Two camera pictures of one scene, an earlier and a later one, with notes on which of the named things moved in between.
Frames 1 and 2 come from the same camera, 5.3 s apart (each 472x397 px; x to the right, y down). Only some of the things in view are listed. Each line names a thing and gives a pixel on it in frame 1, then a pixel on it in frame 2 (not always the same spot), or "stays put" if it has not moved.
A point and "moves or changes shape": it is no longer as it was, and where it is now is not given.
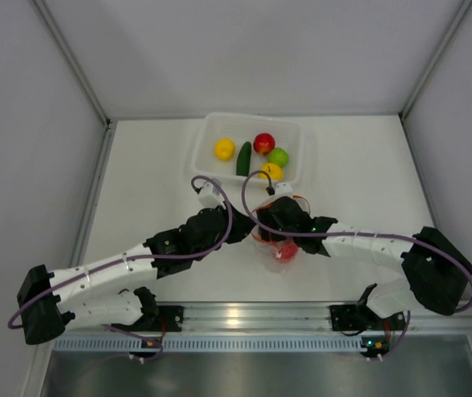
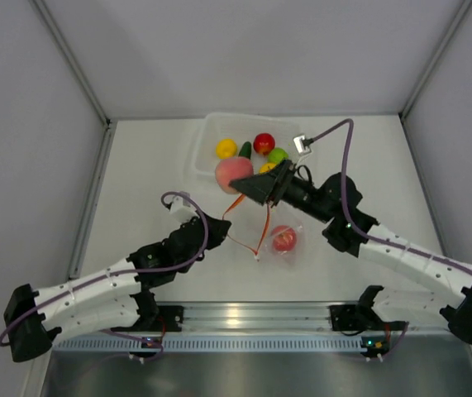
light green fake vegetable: (278, 155) stays put
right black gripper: (266, 217) → (271, 186)
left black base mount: (171, 315) stays put
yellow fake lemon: (224, 149) stays put
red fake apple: (264, 143) stays put
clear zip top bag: (276, 256) moves or changes shape
